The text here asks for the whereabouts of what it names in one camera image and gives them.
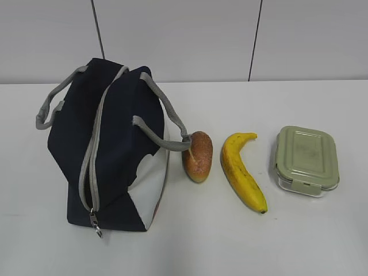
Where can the brown bread roll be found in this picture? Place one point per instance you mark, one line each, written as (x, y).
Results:
(197, 160)

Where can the yellow banana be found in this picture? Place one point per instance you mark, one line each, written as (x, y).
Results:
(237, 175)

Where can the navy blue lunch bag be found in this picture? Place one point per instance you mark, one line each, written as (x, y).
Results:
(111, 132)

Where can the green lid glass container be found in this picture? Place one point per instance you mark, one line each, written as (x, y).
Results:
(305, 161)

